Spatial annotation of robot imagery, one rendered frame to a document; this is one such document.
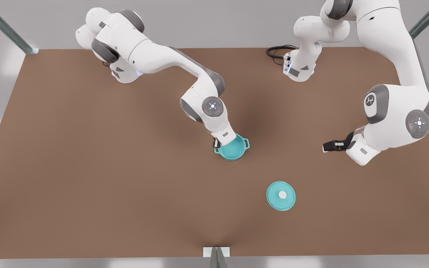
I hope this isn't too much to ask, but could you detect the teal pot with handles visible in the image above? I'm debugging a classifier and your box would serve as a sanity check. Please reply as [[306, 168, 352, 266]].
[[214, 133, 251, 162]]

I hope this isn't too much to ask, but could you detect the teal pot lid white knob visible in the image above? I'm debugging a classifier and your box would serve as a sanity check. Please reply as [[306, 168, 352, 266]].
[[266, 181, 296, 211]]

